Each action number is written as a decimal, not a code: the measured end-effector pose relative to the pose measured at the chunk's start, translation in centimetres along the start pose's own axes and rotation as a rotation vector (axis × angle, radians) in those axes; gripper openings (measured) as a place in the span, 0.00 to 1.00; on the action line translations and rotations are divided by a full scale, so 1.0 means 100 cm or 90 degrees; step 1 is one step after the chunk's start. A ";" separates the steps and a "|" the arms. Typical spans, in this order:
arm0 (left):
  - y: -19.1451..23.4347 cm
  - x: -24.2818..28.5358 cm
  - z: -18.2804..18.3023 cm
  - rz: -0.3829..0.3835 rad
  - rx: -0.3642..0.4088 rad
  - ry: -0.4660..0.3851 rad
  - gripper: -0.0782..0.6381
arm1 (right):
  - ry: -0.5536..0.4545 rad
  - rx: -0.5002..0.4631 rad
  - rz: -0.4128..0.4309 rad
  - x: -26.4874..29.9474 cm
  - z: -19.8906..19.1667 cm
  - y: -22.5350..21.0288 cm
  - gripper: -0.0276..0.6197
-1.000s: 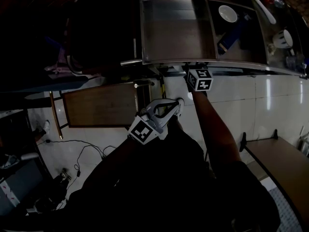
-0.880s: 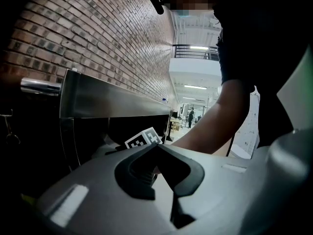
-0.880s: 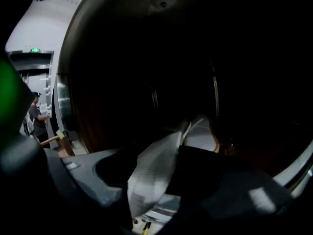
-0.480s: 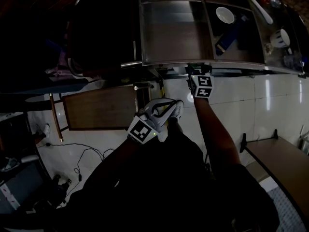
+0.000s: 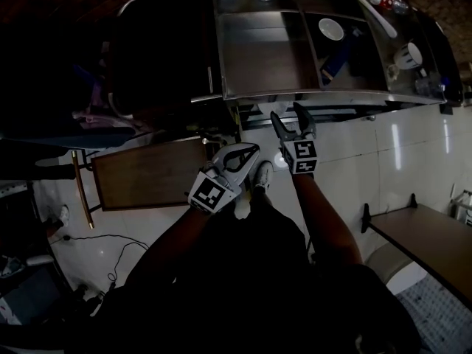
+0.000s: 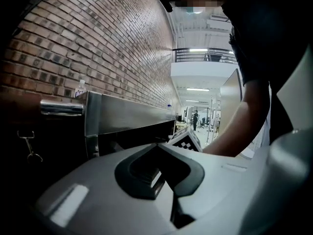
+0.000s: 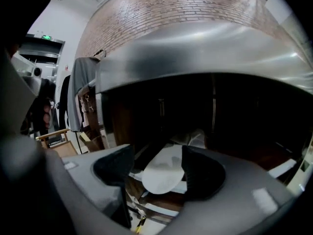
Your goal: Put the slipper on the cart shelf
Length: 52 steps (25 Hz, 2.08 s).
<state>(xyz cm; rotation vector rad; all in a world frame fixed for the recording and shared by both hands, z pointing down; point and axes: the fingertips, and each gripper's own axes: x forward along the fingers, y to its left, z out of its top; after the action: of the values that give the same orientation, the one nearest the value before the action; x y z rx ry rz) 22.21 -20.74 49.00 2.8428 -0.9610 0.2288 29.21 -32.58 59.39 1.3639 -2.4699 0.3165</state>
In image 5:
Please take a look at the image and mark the blue box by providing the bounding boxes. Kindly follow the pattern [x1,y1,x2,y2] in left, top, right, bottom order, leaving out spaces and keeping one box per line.
[319,37,351,83]

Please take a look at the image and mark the black cable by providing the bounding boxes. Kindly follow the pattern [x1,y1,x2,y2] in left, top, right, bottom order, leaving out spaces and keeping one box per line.
[62,233,150,291]

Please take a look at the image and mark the person's right forearm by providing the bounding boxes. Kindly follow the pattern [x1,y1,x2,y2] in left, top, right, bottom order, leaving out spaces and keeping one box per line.
[293,173,366,267]

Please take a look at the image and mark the white striped mug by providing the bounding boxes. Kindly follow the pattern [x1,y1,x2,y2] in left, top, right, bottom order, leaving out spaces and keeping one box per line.
[392,41,423,70]

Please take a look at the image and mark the person's black clothing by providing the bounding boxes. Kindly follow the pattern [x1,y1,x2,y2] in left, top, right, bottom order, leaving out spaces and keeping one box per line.
[94,188,421,354]

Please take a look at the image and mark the person's left forearm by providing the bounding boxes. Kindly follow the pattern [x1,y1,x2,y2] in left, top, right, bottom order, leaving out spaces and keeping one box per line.
[127,206,218,291]

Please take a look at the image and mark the dark chair with metal frame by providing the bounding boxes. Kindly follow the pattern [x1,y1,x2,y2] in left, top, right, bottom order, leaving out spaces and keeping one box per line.
[105,0,215,119]

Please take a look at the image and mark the small clear plastic cup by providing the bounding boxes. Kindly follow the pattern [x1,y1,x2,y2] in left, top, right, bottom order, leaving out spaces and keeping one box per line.
[414,76,442,97]

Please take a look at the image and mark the person's white right shoe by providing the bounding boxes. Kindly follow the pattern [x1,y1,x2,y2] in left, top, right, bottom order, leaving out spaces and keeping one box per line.
[252,160,275,193]

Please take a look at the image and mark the wooden stick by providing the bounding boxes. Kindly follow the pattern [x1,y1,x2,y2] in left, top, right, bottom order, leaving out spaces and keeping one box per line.
[70,150,95,230]

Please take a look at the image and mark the person's white left shoe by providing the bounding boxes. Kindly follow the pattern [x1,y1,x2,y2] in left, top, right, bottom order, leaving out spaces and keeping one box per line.
[233,190,252,221]

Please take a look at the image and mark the white bowl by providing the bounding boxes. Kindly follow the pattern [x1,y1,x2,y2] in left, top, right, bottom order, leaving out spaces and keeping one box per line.
[318,18,345,42]

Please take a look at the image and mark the white long scoop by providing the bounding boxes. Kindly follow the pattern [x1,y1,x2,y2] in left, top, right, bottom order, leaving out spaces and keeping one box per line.
[354,0,398,39]

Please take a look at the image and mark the person's white shoe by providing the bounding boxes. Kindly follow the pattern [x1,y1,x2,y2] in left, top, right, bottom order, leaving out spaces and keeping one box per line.
[252,160,275,193]
[233,190,252,221]

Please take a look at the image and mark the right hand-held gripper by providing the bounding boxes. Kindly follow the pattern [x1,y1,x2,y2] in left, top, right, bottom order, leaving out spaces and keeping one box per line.
[270,101,319,177]

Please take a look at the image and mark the grey patterned mat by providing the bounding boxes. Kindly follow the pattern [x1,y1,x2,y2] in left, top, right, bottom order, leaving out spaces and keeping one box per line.
[394,274,472,354]

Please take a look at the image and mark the beige table with black brackets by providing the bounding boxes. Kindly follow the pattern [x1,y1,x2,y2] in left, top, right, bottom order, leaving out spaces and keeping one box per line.
[360,192,472,311]

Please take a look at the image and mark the metal cart shelf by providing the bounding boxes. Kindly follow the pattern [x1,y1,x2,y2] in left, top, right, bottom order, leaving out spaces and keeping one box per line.
[190,0,466,132]

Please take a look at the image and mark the dark blue padded board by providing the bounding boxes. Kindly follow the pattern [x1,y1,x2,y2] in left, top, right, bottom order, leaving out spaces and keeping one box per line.
[0,125,137,150]

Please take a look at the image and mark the brown wooden side table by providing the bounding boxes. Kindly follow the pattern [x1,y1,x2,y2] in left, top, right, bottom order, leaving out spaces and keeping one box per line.
[90,134,222,213]

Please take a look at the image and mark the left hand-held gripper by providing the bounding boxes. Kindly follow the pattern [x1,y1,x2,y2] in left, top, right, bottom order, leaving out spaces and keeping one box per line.
[187,142,262,215]

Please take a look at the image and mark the white round stool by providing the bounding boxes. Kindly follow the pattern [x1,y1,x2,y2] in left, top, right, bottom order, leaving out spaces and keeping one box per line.
[363,243,425,296]

